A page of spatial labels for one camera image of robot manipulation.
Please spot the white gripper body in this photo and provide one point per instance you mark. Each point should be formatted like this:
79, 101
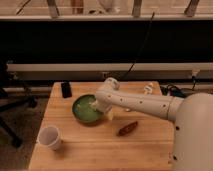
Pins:
102, 105

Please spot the translucent yellowish gripper finger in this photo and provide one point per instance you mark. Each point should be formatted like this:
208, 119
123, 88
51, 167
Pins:
110, 115

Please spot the green ceramic bowl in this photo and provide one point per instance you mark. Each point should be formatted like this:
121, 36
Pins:
83, 111

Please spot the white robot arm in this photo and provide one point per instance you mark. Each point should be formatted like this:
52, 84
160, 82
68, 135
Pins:
192, 118

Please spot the brown sausage-shaped object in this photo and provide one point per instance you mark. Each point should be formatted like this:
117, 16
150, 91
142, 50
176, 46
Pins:
127, 129

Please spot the black smartphone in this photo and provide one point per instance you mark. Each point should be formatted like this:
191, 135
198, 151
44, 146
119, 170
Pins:
66, 90

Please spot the white paper cup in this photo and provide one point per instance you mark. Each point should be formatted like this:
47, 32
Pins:
49, 137

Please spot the white baseboard heater rail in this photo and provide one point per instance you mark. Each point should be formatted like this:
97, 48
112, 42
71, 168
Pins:
123, 71

